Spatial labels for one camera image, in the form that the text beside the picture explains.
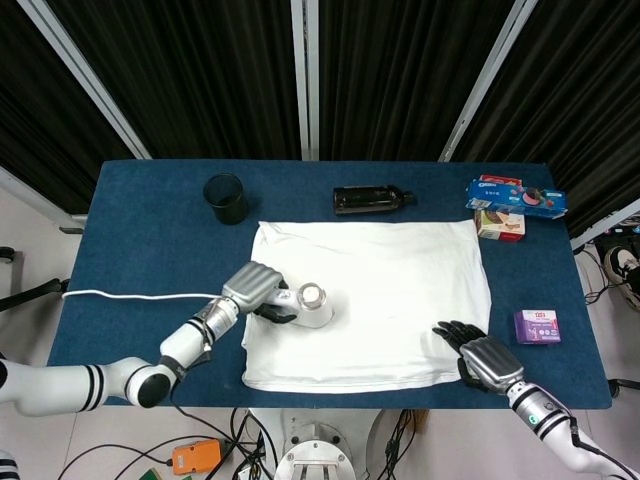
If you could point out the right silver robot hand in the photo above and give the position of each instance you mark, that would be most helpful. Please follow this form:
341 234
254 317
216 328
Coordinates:
490 360

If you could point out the small purple box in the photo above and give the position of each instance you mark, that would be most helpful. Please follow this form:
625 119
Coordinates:
537 327

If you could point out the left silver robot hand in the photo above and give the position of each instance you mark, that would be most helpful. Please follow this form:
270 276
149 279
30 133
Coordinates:
252 282

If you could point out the dark brown plastic bottle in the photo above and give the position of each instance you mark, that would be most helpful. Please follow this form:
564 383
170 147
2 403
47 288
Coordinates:
365 200

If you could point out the blue Oreo cookie box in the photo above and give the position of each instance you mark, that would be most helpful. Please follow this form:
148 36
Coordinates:
510 197

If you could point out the black curtain panel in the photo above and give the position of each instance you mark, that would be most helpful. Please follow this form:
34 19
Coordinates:
575 100
400 75
40 110
200 75

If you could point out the silver robot base column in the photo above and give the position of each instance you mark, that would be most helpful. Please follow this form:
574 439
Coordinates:
315 450

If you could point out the red snack box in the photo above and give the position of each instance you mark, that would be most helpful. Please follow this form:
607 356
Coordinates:
500 179

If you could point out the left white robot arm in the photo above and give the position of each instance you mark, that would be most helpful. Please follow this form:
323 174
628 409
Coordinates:
60 387

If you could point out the black mesh pen cup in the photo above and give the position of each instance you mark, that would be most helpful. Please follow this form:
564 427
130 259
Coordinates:
230 207

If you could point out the white handheld steamer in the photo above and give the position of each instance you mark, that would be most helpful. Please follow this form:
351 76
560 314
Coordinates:
317 312

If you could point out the orange device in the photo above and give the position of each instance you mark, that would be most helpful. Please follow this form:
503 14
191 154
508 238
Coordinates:
197 456

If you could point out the white metal frame post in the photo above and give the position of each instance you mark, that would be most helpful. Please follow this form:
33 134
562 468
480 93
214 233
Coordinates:
305 75
487 75
40 197
605 222
85 70

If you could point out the blue felt table cover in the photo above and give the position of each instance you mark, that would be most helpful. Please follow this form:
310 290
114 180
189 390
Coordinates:
140 200

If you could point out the cream and red cookie box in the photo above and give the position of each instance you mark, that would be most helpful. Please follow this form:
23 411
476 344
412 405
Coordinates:
500 227

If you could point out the green flat board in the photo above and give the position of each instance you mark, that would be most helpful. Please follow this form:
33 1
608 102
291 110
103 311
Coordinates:
150 475

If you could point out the white and black sneaker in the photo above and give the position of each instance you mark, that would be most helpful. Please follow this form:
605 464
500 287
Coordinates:
620 262

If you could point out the white cloth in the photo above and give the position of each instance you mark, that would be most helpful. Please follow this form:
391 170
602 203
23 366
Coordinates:
390 280

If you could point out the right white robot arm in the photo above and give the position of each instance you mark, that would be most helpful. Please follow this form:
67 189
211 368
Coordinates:
550 420

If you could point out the black wheeled stand base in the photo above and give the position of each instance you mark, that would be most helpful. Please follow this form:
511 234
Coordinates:
30 295

